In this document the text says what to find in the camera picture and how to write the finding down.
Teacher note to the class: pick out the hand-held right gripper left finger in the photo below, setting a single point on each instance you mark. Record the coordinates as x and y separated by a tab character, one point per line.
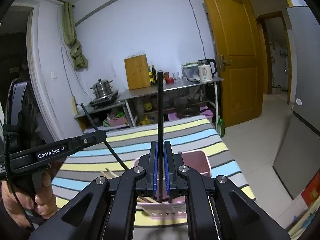
155	170

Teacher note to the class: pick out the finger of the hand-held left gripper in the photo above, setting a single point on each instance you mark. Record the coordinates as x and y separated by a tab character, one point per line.
92	138

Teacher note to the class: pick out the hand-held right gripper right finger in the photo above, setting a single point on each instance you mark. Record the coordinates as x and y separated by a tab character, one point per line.
167	170

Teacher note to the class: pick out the pink utensil holder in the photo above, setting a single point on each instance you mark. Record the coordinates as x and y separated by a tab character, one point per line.
195	160

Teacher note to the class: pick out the person's left hand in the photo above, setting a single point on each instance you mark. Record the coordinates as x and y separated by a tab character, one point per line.
45	205

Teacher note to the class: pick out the pink plastic basket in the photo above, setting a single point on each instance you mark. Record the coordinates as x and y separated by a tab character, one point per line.
116	121

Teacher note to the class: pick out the low steel stand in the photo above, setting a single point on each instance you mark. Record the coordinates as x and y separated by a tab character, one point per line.
100	110

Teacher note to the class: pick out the yellowed power strip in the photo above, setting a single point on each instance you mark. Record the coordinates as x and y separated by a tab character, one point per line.
74	106

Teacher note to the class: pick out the striped tablecloth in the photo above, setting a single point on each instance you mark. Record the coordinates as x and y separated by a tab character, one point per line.
175	132

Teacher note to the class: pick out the black induction cooker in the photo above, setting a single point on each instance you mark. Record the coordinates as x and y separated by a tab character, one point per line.
103	100

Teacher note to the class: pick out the steel steamer pot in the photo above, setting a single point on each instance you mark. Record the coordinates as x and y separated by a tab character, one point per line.
102	88

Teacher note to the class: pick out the dark cooking pot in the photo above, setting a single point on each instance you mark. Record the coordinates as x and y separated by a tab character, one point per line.
187	107

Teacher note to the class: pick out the green plastic bottle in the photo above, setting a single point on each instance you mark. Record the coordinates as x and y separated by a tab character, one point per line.
220	127

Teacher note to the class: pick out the pink plastic stool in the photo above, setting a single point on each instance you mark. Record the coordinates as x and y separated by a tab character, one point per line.
206	112

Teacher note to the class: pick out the wooden cutting board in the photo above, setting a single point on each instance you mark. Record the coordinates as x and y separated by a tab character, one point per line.
137	72

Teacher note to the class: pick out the yellow oil bottle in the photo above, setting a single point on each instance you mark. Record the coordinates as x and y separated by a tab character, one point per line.
150	76

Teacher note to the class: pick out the steel kitchen table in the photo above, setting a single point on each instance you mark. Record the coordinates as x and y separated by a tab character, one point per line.
180	83

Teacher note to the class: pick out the dark sauce bottle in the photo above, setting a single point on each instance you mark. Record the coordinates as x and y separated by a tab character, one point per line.
153	75

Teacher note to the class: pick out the clear drinking glass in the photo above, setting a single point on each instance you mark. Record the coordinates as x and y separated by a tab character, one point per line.
176	76

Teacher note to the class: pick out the red label jar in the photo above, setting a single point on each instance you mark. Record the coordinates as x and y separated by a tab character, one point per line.
166	76

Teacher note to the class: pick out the green curtain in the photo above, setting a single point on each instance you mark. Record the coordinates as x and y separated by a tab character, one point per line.
72	42

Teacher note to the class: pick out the clear plastic container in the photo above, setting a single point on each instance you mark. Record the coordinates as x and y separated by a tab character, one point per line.
190	71

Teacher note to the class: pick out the white electric kettle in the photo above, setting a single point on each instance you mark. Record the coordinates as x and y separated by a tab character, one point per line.
206	70

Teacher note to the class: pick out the yellow wooden door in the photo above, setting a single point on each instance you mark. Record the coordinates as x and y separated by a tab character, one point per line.
235	55

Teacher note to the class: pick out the red box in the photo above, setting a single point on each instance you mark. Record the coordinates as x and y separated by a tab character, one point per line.
311	190

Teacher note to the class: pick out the grey refrigerator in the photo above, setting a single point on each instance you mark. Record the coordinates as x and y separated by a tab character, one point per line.
302	105

